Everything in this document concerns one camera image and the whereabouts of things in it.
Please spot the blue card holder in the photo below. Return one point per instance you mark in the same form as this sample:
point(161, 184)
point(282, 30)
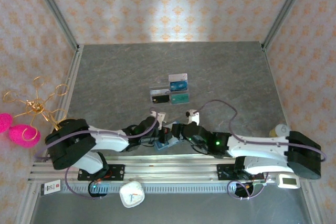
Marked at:
point(161, 146)

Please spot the blue credit card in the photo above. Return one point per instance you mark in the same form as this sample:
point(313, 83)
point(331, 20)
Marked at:
point(179, 85)

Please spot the silver credit card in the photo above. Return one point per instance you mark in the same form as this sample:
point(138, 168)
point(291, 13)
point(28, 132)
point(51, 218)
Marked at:
point(178, 77)

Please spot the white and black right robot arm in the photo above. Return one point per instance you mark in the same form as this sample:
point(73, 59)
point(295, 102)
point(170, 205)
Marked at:
point(257, 148)

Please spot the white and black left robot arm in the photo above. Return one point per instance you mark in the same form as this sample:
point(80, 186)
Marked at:
point(107, 141)

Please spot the green credit card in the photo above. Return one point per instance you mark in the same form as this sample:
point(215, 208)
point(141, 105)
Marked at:
point(180, 98)

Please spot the black credit card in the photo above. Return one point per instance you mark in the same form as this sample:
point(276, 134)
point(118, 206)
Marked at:
point(160, 99)

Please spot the clear acrylic card stand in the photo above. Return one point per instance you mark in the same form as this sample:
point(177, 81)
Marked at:
point(157, 91)

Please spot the black base electronics module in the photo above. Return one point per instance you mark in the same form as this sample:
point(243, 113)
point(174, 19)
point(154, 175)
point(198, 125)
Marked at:
point(241, 188)
point(98, 188)

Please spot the yellow can with white lid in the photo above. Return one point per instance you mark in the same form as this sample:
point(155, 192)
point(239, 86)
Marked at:
point(279, 129)

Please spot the white digital thermometer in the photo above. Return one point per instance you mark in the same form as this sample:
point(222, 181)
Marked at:
point(288, 181)

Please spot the white label with red mark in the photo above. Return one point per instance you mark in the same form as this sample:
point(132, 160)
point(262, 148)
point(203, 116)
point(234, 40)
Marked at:
point(51, 187)

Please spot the large pink fuzzy ball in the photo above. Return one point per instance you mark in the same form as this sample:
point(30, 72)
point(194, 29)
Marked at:
point(18, 136)

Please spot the small pink fuzzy ball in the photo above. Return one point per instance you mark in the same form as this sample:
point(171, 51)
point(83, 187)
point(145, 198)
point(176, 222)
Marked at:
point(4, 123)

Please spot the aluminium mounting rail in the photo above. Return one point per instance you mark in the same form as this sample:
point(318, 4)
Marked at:
point(170, 166)

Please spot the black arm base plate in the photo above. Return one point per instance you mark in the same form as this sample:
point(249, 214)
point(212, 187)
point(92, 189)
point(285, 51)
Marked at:
point(116, 172)
point(225, 172)

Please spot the aluminium table side rail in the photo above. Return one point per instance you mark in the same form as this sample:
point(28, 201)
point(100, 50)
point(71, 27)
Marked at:
point(270, 72)
point(76, 61)

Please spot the aluminium frame post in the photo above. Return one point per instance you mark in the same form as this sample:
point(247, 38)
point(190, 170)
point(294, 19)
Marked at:
point(52, 6)
point(286, 6)

